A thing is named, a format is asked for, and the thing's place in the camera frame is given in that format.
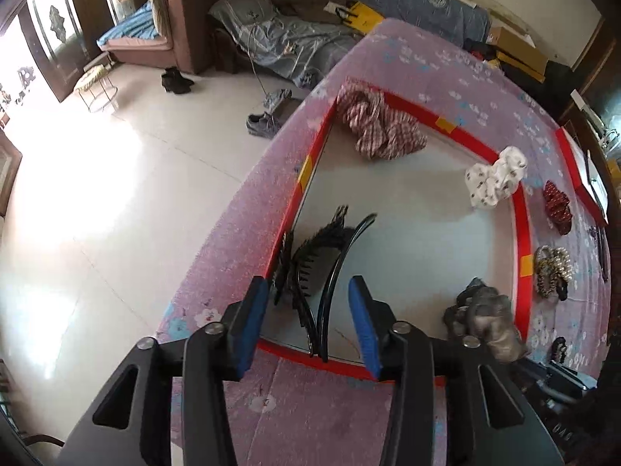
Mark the cardboard box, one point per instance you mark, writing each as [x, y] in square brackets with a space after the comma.
[516, 43]

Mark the yellow paper bag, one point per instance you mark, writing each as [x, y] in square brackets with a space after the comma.
[361, 15]

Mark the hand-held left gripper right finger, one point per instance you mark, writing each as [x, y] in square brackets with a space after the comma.
[364, 330]

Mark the pink floral bedsheet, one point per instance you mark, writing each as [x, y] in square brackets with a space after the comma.
[436, 68]

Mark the dark red dotted scrunchie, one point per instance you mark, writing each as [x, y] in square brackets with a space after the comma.
[557, 206]

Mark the brown jacket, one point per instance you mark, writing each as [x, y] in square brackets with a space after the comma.
[310, 2]

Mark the wooden glass door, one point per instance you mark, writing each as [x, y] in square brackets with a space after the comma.
[73, 24]

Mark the white tray with red border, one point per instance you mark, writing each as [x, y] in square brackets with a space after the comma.
[412, 213]

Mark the pink brown sofa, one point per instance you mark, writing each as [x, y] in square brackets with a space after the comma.
[189, 19]

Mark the grey sheer scrunchie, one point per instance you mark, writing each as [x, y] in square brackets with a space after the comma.
[480, 310]

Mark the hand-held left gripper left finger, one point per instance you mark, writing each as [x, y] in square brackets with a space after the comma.
[253, 320]

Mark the grey floral blanket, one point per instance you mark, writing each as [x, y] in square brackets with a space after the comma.
[286, 43]

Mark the white floral scrunchie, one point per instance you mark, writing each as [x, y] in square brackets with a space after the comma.
[490, 179]

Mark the pair of black boots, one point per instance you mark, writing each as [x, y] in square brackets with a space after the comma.
[175, 80]

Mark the black headband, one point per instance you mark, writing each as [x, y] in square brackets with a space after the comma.
[339, 262]

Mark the blue seat cushion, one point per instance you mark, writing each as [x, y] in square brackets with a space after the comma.
[133, 24]

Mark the black claw hair clip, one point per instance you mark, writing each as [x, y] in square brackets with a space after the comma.
[310, 262]

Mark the red plaid scrunchie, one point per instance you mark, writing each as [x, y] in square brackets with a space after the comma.
[378, 126]

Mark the grey shoe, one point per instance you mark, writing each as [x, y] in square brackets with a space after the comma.
[262, 125]
[277, 98]

